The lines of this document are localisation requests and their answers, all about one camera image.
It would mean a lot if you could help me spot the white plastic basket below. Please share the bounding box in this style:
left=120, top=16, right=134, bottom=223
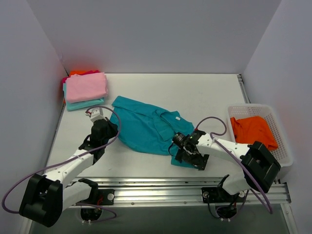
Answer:
left=227, top=103, right=293, bottom=168

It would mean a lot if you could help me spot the crumpled orange shirt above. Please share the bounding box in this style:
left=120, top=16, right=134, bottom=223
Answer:
left=230, top=116, right=278, bottom=151

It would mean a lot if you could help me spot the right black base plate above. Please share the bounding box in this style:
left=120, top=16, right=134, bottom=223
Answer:
left=201, top=187, right=244, bottom=203

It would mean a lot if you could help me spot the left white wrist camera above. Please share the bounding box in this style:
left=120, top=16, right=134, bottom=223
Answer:
left=85, top=107, right=105, bottom=122

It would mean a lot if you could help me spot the folded light teal t shirt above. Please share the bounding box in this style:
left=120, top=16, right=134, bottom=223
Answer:
left=63, top=85, right=108, bottom=111

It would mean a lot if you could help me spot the teal polo shirt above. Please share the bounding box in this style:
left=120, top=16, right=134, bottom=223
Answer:
left=110, top=96, right=194, bottom=168

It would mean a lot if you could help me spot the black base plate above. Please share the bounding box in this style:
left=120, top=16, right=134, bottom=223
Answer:
left=201, top=187, right=244, bottom=203
left=97, top=189, right=115, bottom=205

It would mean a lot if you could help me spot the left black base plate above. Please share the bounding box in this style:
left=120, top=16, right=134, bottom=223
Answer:
left=97, top=189, right=115, bottom=205

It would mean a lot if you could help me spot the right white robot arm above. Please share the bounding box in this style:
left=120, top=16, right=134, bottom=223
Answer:
left=172, top=130, right=281, bottom=201

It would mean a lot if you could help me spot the folded pink t shirt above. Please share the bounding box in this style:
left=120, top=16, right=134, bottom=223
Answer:
left=65, top=73, right=108, bottom=103

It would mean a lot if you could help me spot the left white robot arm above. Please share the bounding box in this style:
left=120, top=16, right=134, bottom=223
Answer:
left=19, top=118, right=118, bottom=227

